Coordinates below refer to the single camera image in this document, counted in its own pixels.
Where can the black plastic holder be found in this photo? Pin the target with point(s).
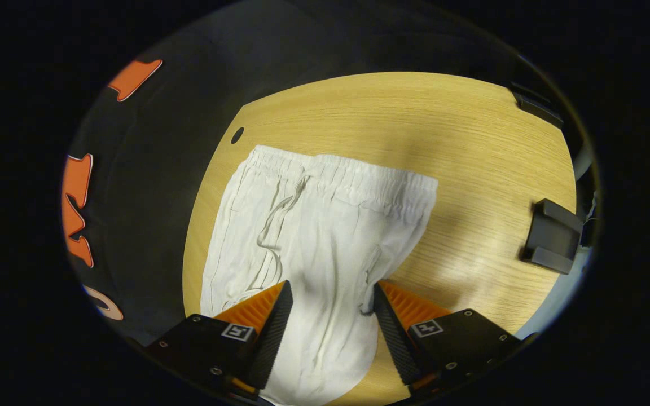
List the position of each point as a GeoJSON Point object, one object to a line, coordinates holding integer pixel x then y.
{"type": "Point", "coordinates": [553, 237]}

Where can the white jeans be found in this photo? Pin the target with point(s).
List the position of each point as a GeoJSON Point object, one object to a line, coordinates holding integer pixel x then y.
{"type": "Point", "coordinates": [325, 237]}

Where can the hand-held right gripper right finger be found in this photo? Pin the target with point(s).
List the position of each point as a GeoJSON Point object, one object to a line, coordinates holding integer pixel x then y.
{"type": "Point", "coordinates": [398, 338]}

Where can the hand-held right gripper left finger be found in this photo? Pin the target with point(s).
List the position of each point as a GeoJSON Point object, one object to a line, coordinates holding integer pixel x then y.
{"type": "Point", "coordinates": [271, 338]}

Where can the black flat bracket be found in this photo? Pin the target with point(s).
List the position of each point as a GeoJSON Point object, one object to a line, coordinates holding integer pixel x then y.
{"type": "Point", "coordinates": [536, 107]}

